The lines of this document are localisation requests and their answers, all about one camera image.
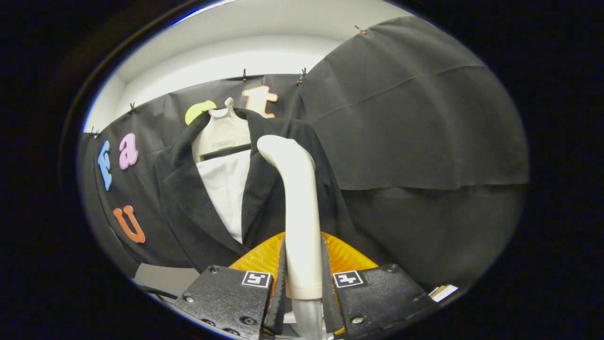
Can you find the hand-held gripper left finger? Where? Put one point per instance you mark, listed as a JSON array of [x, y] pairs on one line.
[[280, 307]]

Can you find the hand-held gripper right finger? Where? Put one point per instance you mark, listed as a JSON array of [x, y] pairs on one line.
[[329, 307]]

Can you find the black blazer jacket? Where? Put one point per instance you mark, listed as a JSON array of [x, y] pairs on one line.
[[188, 203]]

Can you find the cardboard box with white label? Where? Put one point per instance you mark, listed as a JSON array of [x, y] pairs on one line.
[[446, 293]]

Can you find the grey cabinet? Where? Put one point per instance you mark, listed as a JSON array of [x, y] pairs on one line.
[[160, 276]]

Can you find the white mannequin torso form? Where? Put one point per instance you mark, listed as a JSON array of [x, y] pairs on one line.
[[226, 189]]

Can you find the black backdrop cloth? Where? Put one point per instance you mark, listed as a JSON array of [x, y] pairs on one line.
[[424, 118]]

